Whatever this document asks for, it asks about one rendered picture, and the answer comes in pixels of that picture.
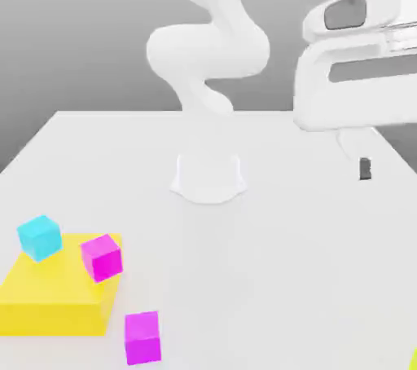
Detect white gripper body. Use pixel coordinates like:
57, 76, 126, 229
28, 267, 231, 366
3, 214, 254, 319
292, 36, 417, 134

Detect large yellow box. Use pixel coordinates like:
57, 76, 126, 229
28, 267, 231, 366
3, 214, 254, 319
0, 232, 123, 337

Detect small cyan cube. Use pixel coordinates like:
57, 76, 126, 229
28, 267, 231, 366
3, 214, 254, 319
16, 214, 64, 263

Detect small magenta cube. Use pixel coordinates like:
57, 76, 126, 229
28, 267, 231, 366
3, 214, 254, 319
124, 311, 163, 367
80, 233, 124, 284

